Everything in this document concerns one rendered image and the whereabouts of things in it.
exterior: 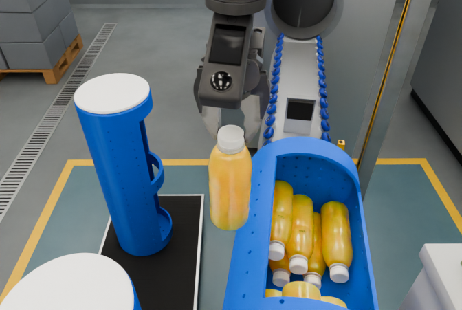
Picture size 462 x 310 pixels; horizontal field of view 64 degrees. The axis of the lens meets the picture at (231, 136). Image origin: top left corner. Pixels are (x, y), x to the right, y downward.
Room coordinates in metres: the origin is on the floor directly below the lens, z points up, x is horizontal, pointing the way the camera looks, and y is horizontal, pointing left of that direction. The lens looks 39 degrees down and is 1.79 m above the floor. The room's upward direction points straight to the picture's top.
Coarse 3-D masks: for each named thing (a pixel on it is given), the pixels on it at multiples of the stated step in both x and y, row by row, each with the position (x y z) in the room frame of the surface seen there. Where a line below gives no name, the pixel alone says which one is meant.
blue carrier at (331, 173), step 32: (256, 160) 0.66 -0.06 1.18; (288, 160) 0.68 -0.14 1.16; (320, 160) 0.67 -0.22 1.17; (352, 160) 0.66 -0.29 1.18; (256, 192) 0.54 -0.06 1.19; (320, 192) 0.66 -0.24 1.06; (352, 192) 0.65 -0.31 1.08; (256, 224) 0.45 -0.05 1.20; (352, 224) 0.56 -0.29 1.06; (256, 256) 0.38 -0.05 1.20; (256, 288) 0.31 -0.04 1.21; (320, 288) 0.44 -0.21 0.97; (352, 288) 0.41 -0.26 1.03
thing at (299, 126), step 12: (288, 96) 1.09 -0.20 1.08; (300, 96) 1.09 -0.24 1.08; (312, 96) 1.09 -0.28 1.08; (288, 108) 1.06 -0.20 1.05; (300, 108) 1.06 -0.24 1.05; (312, 108) 1.05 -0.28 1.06; (288, 120) 1.08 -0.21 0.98; (300, 120) 1.07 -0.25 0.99; (312, 120) 1.07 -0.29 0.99; (288, 132) 1.08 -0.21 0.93; (300, 132) 1.07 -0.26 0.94
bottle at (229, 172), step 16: (224, 160) 0.39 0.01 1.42; (240, 160) 0.39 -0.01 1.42; (208, 176) 0.41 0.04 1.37; (224, 176) 0.38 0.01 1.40; (240, 176) 0.39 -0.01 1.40; (224, 192) 0.38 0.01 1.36; (240, 192) 0.39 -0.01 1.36; (224, 208) 0.38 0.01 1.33; (240, 208) 0.39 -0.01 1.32; (224, 224) 0.39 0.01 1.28; (240, 224) 0.39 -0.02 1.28
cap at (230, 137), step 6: (228, 126) 0.43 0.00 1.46; (234, 126) 0.43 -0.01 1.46; (222, 132) 0.42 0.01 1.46; (228, 132) 0.42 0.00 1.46; (234, 132) 0.42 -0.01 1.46; (240, 132) 0.42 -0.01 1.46; (222, 138) 0.40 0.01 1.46; (228, 138) 0.40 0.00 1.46; (234, 138) 0.40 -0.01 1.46; (240, 138) 0.40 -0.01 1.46; (222, 144) 0.40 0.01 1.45; (228, 144) 0.40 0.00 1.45; (234, 144) 0.40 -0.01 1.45; (240, 144) 0.40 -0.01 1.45; (228, 150) 0.40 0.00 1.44; (234, 150) 0.40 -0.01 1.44
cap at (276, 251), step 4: (272, 244) 0.46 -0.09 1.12; (276, 244) 0.46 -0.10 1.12; (272, 248) 0.45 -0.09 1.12; (276, 248) 0.45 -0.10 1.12; (280, 248) 0.45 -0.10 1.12; (272, 252) 0.45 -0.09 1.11; (276, 252) 0.45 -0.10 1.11; (280, 252) 0.44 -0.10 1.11; (272, 256) 0.45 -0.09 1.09; (276, 256) 0.45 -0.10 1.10; (280, 256) 0.44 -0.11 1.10; (276, 260) 0.44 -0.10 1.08
